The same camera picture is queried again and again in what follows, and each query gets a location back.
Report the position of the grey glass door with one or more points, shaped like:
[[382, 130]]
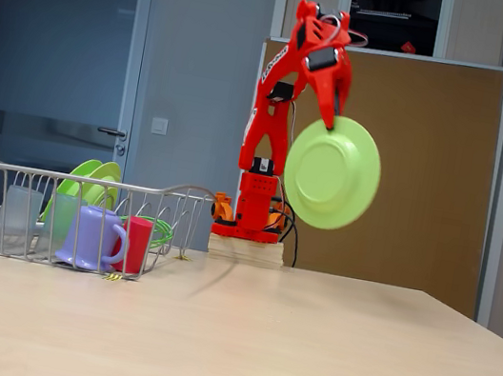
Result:
[[63, 45]]

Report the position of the green plastic plate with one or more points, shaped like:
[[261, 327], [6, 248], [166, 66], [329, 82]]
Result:
[[109, 174], [331, 172], [73, 184]]

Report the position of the orange table clamp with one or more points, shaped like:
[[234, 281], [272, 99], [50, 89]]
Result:
[[224, 207]]

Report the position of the translucent grey plastic cup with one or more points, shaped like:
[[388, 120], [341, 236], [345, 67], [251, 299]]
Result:
[[15, 216], [58, 218]]

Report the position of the brown cork board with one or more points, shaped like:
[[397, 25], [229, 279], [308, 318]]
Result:
[[427, 179]]

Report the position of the purple plastic mug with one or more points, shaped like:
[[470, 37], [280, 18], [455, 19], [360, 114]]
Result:
[[88, 238]]

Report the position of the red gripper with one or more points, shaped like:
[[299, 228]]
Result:
[[326, 79]]

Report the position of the white light switch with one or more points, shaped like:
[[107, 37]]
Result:
[[159, 126]]

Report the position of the wooden base block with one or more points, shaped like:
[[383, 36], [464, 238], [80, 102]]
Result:
[[246, 251]]

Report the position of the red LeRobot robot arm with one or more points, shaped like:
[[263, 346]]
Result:
[[268, 118]]

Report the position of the yellow black striped tape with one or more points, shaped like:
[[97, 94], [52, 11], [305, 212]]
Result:
[[112, 277]]

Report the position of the red plastic cup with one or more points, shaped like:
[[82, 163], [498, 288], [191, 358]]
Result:
[[135, 246]]

